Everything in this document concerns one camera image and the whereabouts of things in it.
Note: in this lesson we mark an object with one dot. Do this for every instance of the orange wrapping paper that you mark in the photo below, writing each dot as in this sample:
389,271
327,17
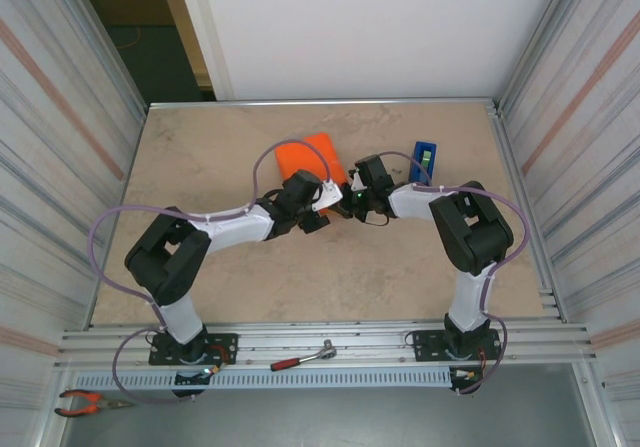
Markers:
300,157

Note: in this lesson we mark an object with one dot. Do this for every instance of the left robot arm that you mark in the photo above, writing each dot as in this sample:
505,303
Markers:
165,267

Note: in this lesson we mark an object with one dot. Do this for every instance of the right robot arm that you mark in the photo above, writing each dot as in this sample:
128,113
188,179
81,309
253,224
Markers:
475,227

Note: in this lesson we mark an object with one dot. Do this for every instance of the blue tape dispenser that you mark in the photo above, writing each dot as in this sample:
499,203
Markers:
422,148

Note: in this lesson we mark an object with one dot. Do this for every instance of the thin aluminium table rail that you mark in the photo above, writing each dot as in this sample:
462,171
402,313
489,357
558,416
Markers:
325,102

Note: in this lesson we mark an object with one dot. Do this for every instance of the wide aluminium rail frame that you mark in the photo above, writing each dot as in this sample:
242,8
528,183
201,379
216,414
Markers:
300,329

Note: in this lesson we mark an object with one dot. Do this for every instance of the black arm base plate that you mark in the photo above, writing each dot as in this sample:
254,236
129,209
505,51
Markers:
225,339
425,347

